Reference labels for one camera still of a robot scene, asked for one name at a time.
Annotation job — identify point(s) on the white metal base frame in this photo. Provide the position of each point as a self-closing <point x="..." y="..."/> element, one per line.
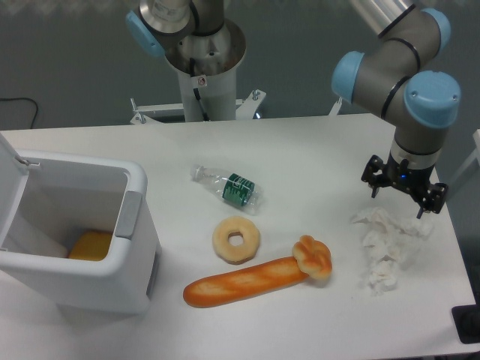
<point x="248" y="108"/>

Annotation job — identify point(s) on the clear plastic bottle green label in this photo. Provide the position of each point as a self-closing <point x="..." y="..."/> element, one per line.
<point x="229" y="187"/>

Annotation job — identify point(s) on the white push-lid trash can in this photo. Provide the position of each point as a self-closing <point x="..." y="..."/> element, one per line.
<point x="78" y="229"/>

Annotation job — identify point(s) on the knotted bread roll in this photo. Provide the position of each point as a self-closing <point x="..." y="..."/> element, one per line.
<point x="313" y="257"/>

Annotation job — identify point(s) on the pale ring doughnut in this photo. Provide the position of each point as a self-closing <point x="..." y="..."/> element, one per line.
<point x="236" y="240"/>

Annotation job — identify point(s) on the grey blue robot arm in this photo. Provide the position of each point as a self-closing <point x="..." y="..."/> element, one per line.
<point x="392" y="84"/>

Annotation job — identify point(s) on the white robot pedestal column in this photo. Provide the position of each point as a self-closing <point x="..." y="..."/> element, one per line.
<point x="206" y="71"/>

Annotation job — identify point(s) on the crumpled white tissue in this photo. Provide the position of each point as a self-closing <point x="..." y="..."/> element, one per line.
<point x="391" y="245"/>

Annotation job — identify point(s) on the white furniture piece right edge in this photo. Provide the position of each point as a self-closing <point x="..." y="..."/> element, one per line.
<point x="466" y="170"/>

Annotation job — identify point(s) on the yellow object inside trash can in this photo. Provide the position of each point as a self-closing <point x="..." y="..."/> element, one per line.
<point x="91" y="246"/>

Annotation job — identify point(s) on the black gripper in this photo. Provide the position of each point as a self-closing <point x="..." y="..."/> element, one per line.
<point x="415" y="182"/>

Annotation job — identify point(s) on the black device at table edge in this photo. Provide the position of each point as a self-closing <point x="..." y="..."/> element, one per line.
<point x="466" y="320"/>

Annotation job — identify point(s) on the long orange baguette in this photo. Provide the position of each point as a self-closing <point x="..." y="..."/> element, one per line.
<point x="243" y="284"/>

